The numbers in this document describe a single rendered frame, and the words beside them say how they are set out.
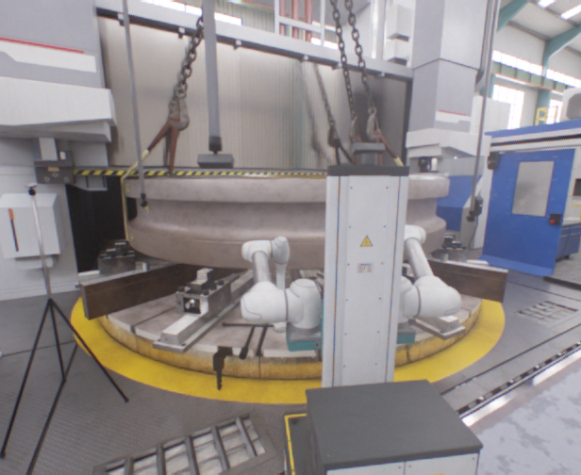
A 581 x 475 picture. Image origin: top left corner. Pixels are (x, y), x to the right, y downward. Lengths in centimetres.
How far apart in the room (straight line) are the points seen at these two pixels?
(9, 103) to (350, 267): 325
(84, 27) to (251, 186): 244
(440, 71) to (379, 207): 563
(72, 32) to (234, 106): 259
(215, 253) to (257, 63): 408
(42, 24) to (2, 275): 344
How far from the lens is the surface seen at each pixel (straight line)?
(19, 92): 370
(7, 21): 432
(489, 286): 423
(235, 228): 303
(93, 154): 454
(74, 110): 361
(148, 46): 580
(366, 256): 131
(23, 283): 591
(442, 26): 695
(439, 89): 670
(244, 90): 594
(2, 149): 471
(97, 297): 367
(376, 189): 128
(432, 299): 162
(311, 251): 284
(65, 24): 427
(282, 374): 282
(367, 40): 968
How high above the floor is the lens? 172
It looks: 11 degrees down
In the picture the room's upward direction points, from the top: straight up
